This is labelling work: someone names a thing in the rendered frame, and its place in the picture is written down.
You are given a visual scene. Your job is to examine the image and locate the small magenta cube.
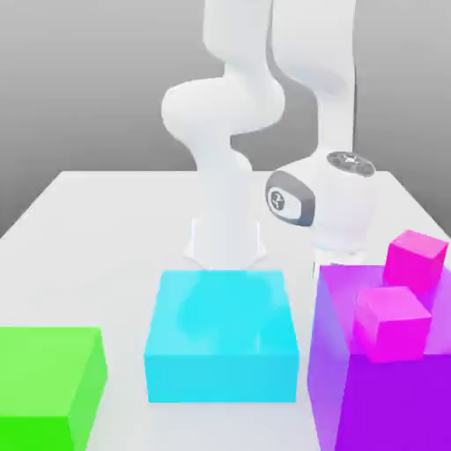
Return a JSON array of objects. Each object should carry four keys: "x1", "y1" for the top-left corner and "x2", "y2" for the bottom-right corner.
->
[
  {"x1": 382, "y1": 229, "x2": 449, "y2": 298},
  {"x1": 352, "y1": 285, "x2": 433, "y2": 365}
]

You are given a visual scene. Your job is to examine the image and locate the large cyan box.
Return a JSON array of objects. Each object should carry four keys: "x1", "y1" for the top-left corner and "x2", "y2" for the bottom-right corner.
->
[{"x1": 143, "y1": 269, "x2": 301, "y2": 404}]

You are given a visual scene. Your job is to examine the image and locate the large green box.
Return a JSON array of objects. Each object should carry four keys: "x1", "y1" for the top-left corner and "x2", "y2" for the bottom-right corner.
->
[{"x1": 0, "y1": 326, "x2": 109, "y2": 451}]

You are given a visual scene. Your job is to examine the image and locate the large purple box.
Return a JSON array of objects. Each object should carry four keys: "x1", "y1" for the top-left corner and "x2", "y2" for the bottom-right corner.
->
[{"x1": 307, "y1": 263, "x2": 451, "y2": 451}]

